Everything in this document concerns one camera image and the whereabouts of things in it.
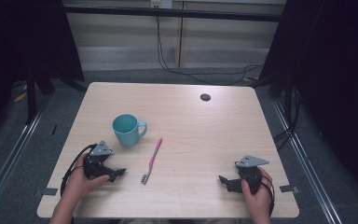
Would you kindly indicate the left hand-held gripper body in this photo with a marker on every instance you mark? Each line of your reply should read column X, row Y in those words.
column 97, row 161

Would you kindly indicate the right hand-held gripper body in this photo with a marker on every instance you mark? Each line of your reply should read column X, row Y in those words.
column 251, row 174

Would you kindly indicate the pink toothbrush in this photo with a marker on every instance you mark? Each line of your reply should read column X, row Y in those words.
column 152, row 160

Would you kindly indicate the teal mug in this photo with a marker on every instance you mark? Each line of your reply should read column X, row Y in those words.
column 126, row 133

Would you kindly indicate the person's right hand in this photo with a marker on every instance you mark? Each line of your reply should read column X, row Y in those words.
column 259, row 200

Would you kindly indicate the person's left hand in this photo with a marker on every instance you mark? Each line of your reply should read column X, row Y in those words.
column 77, row 183

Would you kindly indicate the grey tape strip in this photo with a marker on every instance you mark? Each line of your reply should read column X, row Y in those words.
column 289, row 188
column 49, row 191

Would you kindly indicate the dark round table grommet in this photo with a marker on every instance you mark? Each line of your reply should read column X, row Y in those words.
column 205, row 97

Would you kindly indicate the black metal stand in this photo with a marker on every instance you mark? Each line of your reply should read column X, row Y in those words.
column 31, row 96

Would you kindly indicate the yellow floor scrap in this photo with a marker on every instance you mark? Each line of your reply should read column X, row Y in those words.
column 20, row 97

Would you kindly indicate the dark curtain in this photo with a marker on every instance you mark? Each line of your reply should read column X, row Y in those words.
column 18, row 40
column 335, row 77

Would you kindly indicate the black horizontal bar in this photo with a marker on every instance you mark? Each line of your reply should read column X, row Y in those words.
column 174, row 13

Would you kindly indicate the metal floor rail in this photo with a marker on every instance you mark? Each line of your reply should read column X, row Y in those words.
column 307, row 165
column 11, row 160

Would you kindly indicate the white wall socket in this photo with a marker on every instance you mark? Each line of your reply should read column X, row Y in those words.
column 161, row 3

